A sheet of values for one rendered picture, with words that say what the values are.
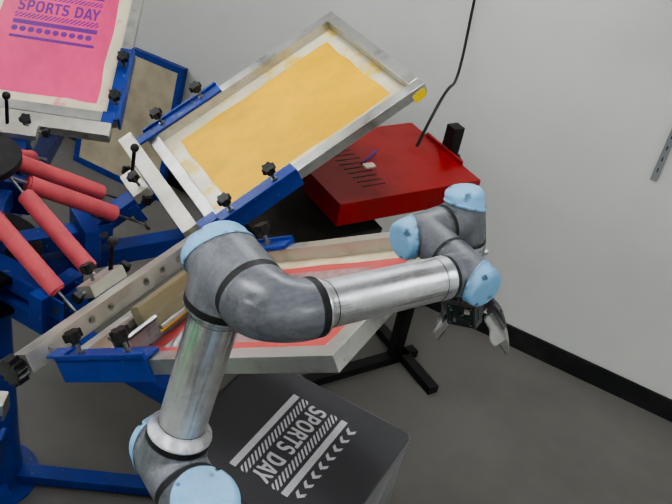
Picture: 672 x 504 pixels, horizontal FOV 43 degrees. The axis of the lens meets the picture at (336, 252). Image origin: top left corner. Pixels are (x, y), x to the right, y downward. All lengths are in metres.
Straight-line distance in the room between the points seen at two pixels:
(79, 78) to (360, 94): 1.04
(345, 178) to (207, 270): 1.74
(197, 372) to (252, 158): 1.43
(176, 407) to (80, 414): 2.11
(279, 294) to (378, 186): 1.79
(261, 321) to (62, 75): 2.14
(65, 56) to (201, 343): 2.06
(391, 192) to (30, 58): 1.37
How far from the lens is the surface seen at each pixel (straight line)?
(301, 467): 2.18
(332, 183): 2.96
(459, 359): 4.09
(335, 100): 2.82
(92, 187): 2.76
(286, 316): 1.24
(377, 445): 2.27
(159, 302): 2.05
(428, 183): 3.09
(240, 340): 1.87
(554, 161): 3.78
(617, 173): 3.73
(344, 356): 1.59
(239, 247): 1.30
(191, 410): 1.47
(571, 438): 3.93
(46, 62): 3.30
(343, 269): 2.06
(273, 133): 2.81
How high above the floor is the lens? 2.59
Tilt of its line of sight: 34 degrees down
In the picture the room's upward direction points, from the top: 11 degrees clockwise
